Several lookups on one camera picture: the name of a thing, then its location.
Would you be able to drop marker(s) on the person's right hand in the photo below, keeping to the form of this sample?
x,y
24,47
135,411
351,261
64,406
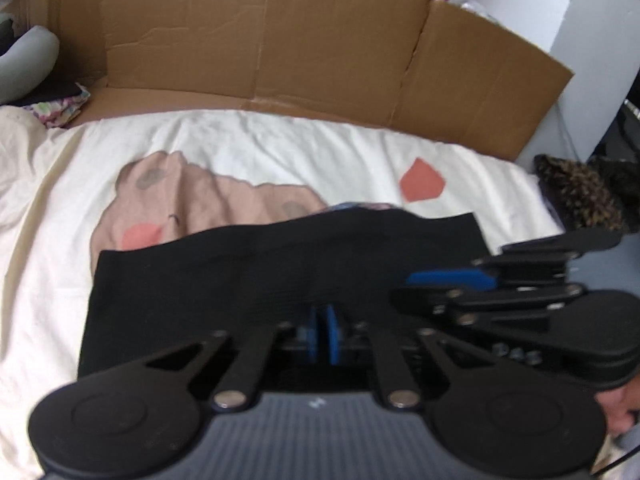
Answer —
x,y
617,410

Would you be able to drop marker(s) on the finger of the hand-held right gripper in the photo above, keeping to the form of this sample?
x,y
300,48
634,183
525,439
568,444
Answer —
x,y
450,279
500,300

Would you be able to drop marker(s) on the floral patterned cloth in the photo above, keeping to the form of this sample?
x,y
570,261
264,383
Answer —
x,y
55,112

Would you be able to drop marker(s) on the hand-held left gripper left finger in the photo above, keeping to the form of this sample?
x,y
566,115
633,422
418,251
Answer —
x,y
315,334

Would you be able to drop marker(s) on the cream bear printed bedsheet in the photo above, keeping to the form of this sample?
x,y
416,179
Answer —
x,y
300,160

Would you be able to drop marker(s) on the brown cardboard sheet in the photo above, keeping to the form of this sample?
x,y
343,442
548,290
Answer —
x,y
300,45

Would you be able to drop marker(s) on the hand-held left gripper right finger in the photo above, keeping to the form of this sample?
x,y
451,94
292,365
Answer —
x,y
332,334

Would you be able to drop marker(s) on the grey neck pillow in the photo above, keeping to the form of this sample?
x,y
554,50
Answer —
x,y
25,65

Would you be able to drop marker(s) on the black bear patterned jacket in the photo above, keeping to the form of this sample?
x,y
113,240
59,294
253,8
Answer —
x,y
250,270

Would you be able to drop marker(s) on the leopard print garment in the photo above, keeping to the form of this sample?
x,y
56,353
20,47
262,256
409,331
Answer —
x,y
580,195

